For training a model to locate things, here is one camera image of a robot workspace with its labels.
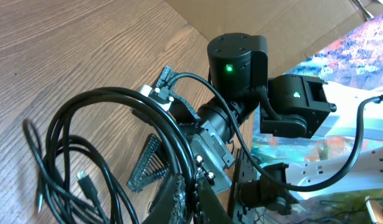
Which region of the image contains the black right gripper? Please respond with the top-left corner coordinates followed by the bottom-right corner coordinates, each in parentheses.
top-left (127, 121), bottom-right (235, 192)

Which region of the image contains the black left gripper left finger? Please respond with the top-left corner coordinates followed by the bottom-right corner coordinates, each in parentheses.
top-left (149, 174), bottom-right (187, 224)

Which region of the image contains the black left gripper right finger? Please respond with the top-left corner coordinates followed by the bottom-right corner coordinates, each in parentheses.
top-left (192, 177), bottom-right (233, 224)

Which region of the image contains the black thick USB-C cable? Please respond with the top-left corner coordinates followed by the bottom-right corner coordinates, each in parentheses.
top-left (44, 86), bottom-right (198, 224)

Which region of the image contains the black thin USB cable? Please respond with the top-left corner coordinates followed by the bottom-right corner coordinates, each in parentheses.
top-left (21, 118), bottom-right (95, 218)

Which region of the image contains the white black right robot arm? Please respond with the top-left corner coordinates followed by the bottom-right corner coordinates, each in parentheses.
top-left (129, 33), bottom-right (383, 214)

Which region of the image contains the colourful painted cloth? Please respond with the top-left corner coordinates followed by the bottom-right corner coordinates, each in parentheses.
top-left (250, 9), bottom-right (383, 224)

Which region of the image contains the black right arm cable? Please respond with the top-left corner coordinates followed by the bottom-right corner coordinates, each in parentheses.
top-left (166, 72), bottom-right (383, 192)

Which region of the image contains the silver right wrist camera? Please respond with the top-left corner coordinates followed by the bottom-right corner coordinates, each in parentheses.
top-left (139, 85), bottom-right (174, 111)

